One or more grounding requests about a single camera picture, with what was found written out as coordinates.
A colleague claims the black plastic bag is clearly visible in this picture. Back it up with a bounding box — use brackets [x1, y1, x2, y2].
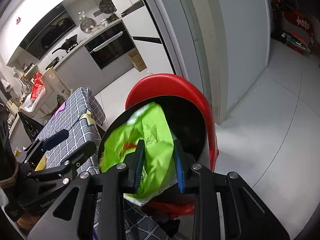
[18, 112, 44, 142]

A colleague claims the person's left hand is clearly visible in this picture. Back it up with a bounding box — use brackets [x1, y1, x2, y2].
[1, 155, 18, 204]

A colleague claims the grey checked tablecloth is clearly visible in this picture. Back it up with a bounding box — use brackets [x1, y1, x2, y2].
[36, 87, 170, 239]

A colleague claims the green plastic wrapper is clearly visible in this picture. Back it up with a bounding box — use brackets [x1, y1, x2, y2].
[98, 102, 177, 206]

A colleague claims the red trash bin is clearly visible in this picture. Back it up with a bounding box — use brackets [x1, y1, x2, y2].
[97, 73, 220, 222]

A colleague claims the round black wall rack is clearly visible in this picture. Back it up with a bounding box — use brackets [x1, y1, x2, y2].
[99, 0, 116, 14]

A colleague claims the cardboard box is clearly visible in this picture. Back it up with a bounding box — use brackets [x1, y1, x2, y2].
[128, 50, 147, 72]

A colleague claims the black built-in oven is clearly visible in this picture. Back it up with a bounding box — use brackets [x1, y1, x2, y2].
[85, 22, 135, 69]

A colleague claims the red printed box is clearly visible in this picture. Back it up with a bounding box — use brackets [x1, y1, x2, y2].
[281, 11, 315, 55]

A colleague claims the black range hood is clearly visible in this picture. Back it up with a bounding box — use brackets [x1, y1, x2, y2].
[20, 3, 76, 60]

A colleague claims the black wok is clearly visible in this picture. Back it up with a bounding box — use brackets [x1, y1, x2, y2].
[52, 34, 78, 54]

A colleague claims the red plastic basket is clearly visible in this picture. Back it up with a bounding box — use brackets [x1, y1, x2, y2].
[30, 72, 44, 99]

